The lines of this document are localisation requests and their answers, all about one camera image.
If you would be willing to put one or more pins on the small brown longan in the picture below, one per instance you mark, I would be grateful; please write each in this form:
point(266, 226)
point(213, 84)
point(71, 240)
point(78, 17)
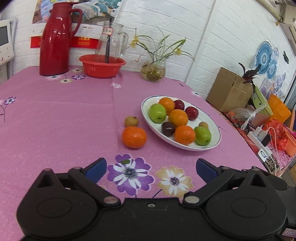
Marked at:
point(131, 121)

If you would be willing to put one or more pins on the brown kiwi fruit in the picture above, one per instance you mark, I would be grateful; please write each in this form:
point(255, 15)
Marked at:
point(203, 124)

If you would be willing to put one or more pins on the blue decorative plate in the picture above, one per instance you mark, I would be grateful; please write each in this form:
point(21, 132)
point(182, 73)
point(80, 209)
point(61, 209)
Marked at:
point(263, 57)

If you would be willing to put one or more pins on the green box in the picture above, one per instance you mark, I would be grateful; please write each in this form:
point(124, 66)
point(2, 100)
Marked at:
point(260, 102)

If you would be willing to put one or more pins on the orange paper bag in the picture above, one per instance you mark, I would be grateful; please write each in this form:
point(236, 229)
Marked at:
point(280, 111)

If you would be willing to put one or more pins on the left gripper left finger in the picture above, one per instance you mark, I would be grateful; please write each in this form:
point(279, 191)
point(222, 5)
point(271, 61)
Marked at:
point(87, 179)

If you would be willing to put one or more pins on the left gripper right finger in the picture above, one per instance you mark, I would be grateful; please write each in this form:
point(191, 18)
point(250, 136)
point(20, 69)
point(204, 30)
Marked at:
point(216, 179)

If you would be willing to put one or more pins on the orange on plate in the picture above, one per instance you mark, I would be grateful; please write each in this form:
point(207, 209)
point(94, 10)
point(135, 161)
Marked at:
point(168, 104)

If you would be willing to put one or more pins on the glass vase with plant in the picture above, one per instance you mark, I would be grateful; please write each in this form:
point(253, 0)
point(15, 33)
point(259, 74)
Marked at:
point(154, 67)

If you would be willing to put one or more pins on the green apple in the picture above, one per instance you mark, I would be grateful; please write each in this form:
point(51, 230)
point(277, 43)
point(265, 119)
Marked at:
point(203, 136)
point(157, 113)

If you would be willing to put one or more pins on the brown cardboard box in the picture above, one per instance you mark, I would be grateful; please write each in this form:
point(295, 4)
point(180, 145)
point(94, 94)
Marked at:
point(229, 91)

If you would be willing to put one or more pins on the bright red plum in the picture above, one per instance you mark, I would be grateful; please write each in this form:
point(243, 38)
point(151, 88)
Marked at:
point(192, 113)

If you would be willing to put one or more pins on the red thermos jug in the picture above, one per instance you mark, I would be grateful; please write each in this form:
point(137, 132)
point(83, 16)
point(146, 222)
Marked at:
point(62, 25)

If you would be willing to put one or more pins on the large orange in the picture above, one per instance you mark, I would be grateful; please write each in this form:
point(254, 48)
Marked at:
point(178, 117)

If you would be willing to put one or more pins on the tangerine with stem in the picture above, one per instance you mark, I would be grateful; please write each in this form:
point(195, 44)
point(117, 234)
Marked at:
point(134, 137)

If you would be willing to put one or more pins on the dark purple plant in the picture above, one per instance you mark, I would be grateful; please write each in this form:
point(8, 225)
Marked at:
point(249, 75)

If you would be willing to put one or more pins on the red plastic bag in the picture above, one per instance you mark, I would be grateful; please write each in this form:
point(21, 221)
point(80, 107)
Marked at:
point(277, 132)

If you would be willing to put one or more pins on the white round plate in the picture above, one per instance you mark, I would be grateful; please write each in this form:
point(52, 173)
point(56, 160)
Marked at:
point(156, 127)

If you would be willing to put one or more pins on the red plastic basin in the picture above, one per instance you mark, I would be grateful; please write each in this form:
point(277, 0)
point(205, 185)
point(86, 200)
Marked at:
point(95, 66)

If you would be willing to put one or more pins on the dark purple plum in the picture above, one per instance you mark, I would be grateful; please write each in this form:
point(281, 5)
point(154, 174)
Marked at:
point(168, 128)

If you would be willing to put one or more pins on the white plastic bag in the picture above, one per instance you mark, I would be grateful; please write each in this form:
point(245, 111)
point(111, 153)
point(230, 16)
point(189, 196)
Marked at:
point(245, 115)

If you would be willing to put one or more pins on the orange tangerine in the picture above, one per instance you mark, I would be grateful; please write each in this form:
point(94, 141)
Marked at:
point(184, 135)

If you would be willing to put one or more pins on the white water dispenser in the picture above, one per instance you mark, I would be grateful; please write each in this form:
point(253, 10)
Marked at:
point(7, 52)

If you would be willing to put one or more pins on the red plum on plate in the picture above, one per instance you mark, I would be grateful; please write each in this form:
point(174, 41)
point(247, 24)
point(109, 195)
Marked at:
point(179, 104)

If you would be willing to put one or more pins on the pink floral tablecloth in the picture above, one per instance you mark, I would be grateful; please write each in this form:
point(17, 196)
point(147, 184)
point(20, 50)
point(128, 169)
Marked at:
point(72, 121)

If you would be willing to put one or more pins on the white air conditioner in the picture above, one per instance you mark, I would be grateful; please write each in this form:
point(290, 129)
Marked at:
point(287, 21)

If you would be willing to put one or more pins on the clear glass pitcher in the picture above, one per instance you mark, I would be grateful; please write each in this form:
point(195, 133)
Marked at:
point(112, 43)

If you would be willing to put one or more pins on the white power strip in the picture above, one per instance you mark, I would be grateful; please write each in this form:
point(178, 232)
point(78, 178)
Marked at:
point(257, 138)

